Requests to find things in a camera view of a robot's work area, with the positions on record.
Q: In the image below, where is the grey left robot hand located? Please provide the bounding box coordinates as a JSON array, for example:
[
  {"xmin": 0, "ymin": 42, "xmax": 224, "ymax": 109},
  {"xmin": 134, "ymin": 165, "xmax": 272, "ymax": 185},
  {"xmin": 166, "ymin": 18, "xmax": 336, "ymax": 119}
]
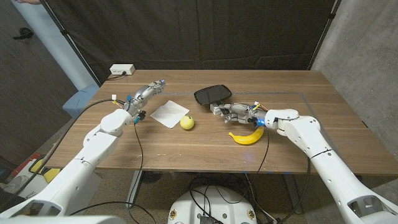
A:
[{"xmin": 124, "ymin": 79, "xmax": 166, "ymax": 118}]

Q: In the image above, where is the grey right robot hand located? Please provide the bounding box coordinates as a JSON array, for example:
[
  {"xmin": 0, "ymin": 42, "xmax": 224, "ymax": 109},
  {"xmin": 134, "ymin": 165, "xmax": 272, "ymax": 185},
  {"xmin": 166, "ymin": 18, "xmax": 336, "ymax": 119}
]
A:
[{"xmin": 210, "ymin": 101, "xmax": 267, "ymax": 128}]

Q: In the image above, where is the white paper towel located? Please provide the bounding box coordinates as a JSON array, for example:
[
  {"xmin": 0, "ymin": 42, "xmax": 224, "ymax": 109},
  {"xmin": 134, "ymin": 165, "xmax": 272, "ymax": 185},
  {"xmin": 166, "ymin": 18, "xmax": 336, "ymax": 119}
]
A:
[{"xmin": 150, "ymin": 100, "xmax": 190, "ymax": 129}]

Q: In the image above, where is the black hand mirror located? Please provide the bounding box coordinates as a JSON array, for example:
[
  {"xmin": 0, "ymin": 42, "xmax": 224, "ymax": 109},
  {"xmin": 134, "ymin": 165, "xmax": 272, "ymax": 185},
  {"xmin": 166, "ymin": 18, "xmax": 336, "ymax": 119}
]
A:
[{"xmin": 193, "ymin": 84, "xmax": 233, "ymax": 106}]

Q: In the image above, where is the yellow banana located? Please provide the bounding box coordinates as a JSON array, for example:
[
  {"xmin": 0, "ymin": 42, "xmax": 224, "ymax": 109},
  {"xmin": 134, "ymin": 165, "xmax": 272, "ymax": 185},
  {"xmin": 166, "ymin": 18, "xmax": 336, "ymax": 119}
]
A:
[{"xmin": 228, "ymin": 126, "xmax": 265, "ymax": 146}]

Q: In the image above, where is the white power strip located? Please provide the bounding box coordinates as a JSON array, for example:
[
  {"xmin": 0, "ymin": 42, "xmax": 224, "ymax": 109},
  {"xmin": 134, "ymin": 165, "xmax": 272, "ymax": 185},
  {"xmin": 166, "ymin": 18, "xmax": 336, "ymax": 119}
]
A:
[{"xmin": 109, "ymin": 63, "xmax": 136, "ymax": 76}]

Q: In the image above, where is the yellow lemon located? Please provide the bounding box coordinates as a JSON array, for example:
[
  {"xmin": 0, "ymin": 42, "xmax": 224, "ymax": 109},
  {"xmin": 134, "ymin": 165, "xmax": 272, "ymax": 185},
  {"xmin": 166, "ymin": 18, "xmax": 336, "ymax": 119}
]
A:
[{"xmin": 180, "ymin": 115, "xmax": 195, "ymax": 131}]

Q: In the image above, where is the light blue bin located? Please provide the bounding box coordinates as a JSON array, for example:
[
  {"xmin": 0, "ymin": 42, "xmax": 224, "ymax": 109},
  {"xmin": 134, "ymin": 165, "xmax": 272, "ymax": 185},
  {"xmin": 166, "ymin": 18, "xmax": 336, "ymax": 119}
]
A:
[{"xmin": 62, "ymin": 83, "xmax": 100, "ymax": 119}]

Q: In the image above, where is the black backdrop stand pole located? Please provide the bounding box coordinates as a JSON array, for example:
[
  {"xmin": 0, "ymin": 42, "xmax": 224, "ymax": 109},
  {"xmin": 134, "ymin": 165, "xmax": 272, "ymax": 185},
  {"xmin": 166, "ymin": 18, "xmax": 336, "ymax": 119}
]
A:
[
  {"xmin": 40, "ymin": 0, "xmax": 102, "ymax": 87},
  {"xmin": 307, "ymin": 0, "xmax": 341, "ymax": 71}
]

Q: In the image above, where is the black round fan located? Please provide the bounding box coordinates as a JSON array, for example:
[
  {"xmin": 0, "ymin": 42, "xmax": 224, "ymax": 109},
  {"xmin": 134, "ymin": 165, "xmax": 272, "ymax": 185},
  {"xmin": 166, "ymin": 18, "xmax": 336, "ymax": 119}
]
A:
[{"xmin": 141, "ymin": 170, "xmax": 164, "ymax": 185}]

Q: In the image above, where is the grey table leg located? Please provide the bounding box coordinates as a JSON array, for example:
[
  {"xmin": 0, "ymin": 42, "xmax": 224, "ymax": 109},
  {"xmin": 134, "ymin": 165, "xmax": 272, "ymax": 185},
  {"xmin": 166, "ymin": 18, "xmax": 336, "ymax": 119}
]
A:
[
  {"xmin": 126, "ymin": 170, "xmax": 144, "ymax": 208},
  {"xmin": 282, "ymin": 173, "xmax": 304, "ymax": 215}
]

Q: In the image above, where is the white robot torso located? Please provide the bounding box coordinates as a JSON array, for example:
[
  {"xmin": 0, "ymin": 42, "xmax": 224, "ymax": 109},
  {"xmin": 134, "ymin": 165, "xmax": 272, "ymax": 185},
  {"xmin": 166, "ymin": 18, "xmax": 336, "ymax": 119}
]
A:
[{"xmin": 167, "ymin": 185, "xmax": 258, "ymax": 224}]

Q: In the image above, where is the yellow and black floor item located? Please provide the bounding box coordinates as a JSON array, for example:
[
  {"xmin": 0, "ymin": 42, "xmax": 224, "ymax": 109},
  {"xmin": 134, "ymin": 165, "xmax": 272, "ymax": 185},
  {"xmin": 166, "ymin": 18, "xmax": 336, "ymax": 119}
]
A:
[{"xmin": 29, "ymin": 158, "xmax": 62, "ymax": 184}]

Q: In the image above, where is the red floor item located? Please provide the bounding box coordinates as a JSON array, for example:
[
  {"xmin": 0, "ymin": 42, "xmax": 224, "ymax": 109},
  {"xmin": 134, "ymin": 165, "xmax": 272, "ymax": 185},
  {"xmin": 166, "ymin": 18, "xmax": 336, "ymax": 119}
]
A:
[{"xmin": 11, "ymin": 152, "xmax": 41, "ymax": 178}]

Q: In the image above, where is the black door handle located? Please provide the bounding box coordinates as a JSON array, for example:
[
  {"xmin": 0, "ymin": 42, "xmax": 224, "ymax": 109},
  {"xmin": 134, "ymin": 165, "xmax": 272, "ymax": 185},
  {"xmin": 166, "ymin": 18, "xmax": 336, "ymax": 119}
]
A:
[{"xmin": 12, "ymin": 27, "xmax": 34, "ymax": 40}]

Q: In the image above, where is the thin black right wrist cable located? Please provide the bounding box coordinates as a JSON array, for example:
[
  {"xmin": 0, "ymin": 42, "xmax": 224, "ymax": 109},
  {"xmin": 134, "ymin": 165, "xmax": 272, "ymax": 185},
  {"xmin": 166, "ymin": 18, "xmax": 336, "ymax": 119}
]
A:
[{"xmin": 256, "ymin": 129, "xmax": 271, "ymax": 174}]

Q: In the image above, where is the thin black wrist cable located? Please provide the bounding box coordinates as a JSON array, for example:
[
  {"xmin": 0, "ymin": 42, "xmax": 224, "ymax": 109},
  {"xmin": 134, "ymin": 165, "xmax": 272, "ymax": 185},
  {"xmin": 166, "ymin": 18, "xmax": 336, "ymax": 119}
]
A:
[
  {"xmin": 256, "ymin": 129, "xmax": 271, "ymax": 174},
  {"xmin": 68, "ymin": 122, "xmax": 158, "ymax": 224}
]

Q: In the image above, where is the thin black left wrist cable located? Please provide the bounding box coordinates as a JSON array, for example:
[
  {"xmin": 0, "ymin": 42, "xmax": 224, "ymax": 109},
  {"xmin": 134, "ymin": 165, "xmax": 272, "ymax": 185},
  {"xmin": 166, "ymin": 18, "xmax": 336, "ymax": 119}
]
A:
[{"xmin": 68, "ymin": 122, "xmax": 158, "ymax": 224}]

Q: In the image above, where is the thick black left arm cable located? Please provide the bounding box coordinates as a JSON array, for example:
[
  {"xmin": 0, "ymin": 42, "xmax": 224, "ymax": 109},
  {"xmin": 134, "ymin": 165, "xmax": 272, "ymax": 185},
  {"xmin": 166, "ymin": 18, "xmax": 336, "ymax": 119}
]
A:
[{"xmin": 0, "ymin": 98, "xmax": 127, "ymax": 212}]

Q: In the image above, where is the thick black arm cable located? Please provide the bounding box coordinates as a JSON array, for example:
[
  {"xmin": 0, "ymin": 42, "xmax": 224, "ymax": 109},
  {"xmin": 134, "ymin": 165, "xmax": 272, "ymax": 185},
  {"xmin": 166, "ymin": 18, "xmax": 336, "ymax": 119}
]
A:
[
  {"xmin": 0, "ymin": 98, "xmax": 127, "ymax": 212},
  {"xmin": 276, "ymin": 156, "xmax": 312, "ymax": 224}
]

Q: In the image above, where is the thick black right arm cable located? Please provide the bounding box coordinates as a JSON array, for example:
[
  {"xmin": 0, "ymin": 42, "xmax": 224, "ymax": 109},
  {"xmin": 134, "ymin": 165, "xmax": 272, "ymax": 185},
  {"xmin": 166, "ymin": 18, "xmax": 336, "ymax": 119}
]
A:
[{"xmin": 276, "ymin": 156, "xmax": 312, "ymax": 224}]

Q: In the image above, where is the black torso cable bundle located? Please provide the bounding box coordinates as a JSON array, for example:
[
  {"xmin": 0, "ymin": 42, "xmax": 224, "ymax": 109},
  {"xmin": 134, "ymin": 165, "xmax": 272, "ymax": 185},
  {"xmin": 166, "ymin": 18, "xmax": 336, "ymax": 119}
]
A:
[{"xmin": 188, "ymin": 174, "xmax": 280, "ymax": 224}]

